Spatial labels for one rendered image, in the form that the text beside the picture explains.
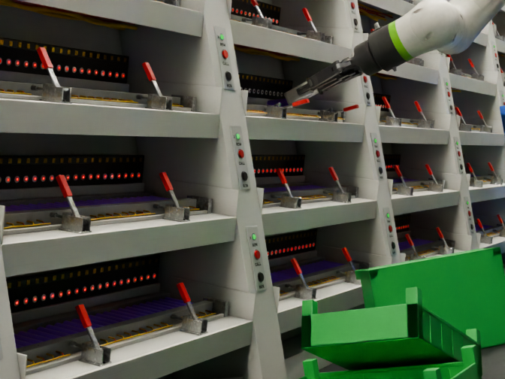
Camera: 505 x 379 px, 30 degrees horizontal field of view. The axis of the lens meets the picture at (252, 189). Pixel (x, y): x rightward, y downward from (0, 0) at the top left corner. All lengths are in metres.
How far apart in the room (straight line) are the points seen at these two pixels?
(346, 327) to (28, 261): 0.51
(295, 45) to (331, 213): 0.39
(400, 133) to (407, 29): 0.62
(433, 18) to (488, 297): 0.59
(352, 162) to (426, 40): 0.47
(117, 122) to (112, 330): 0.33
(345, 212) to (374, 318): 0.75
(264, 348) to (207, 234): 0.26
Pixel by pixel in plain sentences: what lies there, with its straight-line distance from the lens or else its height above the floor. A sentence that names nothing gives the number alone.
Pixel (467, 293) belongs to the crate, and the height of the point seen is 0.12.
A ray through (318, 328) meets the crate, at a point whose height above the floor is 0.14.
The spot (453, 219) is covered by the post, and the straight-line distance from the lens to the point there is 3.05.
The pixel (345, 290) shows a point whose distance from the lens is 2.14.
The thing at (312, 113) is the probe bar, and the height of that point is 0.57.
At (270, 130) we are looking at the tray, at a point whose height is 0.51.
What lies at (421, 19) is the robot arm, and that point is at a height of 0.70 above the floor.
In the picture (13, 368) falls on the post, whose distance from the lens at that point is 1.26.
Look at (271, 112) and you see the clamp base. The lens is 2.01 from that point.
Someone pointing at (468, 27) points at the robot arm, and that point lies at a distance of 2.17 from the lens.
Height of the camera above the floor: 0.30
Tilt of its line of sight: 3 degrees up
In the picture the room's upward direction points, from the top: 9 degrees counter-clockwise
